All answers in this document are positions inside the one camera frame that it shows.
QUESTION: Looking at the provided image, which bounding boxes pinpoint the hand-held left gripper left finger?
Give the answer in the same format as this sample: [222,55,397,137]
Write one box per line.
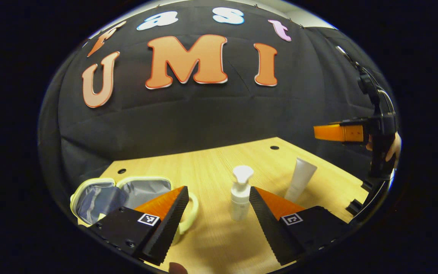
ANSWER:
[88,186,190,266]

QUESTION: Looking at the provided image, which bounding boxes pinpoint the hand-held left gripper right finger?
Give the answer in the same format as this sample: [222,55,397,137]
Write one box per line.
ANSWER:
[249,186,353,266]

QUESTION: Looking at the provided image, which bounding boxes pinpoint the white pump bottle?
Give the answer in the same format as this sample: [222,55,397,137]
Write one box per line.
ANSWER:
[230,165,254,222]

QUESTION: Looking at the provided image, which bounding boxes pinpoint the white squeeze tube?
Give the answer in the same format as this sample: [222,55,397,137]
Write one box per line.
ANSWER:
[284,157,318,203]

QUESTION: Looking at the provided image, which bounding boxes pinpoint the pale yellow suitcase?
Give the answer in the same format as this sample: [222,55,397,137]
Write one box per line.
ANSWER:
[70,176,200,246]

